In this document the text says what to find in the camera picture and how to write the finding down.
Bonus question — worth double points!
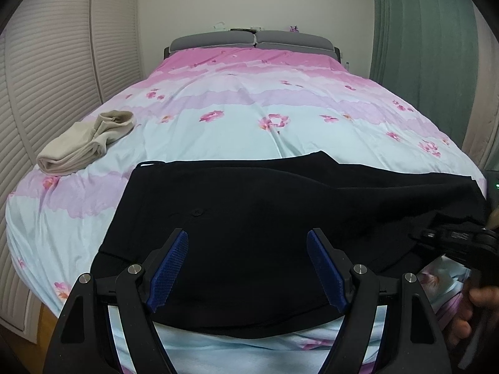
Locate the green curtain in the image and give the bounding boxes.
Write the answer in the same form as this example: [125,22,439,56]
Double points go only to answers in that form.
[368,0,488,152]

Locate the folded beige pants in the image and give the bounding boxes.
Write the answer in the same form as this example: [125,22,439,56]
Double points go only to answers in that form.
[36,111,136,176]

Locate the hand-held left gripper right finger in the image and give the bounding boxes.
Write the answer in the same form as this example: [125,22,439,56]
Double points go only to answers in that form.
[306,228,453,374]

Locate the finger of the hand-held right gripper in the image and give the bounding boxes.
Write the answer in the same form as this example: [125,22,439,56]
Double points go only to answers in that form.
[409,224,469,252]

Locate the black pants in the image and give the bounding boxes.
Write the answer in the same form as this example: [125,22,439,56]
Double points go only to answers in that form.
[90,150,490,339]

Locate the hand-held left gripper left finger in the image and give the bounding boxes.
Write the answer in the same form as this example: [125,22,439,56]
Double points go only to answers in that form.
[43,228,190,374]

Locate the white louvered closet door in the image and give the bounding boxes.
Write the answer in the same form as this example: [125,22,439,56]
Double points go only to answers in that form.
[4,0,103,172]
[90,0,144,104]
[0,35,43,333]

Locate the person's right hand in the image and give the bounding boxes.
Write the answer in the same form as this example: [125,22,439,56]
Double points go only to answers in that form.
[445,285,499,352]

